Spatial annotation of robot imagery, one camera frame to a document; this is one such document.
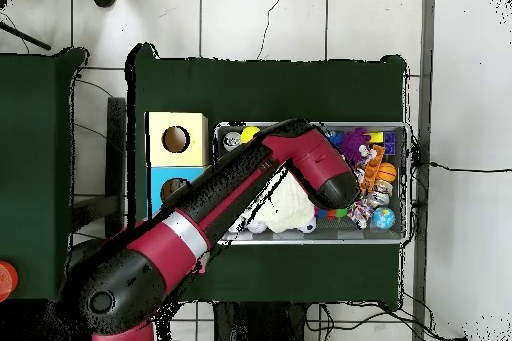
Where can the cream knitted cloth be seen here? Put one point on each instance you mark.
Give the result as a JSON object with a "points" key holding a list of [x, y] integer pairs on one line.
{"points": [[290, 209]]}

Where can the purple spiky ball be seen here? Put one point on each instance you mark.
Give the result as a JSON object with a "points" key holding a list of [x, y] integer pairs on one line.
{"points": [[354, 146]]}

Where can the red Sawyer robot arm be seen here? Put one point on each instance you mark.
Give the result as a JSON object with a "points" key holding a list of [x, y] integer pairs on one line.
{"points": [[240, 185]]}

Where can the wooden box with three holes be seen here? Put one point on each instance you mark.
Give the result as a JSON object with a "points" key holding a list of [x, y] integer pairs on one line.
{"points": [[164, 126]]}

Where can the clear shallow mesh bin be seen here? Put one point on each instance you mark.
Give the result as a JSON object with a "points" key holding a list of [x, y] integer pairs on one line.
{"points": [[404, 197]]}

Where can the yellow tennis ball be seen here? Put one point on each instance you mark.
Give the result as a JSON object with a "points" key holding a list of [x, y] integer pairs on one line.
{"points": [[250, 133]]}

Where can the silver can with pull tab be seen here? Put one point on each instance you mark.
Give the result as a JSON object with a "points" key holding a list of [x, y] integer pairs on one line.
{"points": [[232, 141]]}

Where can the small orange basketball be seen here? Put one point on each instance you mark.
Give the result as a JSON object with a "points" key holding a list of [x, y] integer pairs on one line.
{"points": [[388, 173]]}

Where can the blue globe ball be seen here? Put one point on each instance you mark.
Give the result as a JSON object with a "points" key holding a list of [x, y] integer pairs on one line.
{"points": [[384, 218]]}

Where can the black side stand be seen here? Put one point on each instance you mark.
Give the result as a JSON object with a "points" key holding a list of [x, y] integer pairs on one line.
{"points": [[116, 133]]}

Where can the dark green side table cloth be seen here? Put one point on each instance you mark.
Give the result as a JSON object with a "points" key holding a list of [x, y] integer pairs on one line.
{"points": [[40, 157]]}

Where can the red disc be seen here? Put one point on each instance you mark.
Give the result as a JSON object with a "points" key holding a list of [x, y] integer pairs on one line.
{"points": [[6, 280]]}

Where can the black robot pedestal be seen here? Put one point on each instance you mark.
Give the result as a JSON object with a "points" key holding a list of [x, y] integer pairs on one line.
{"points": [[264, 325]]}

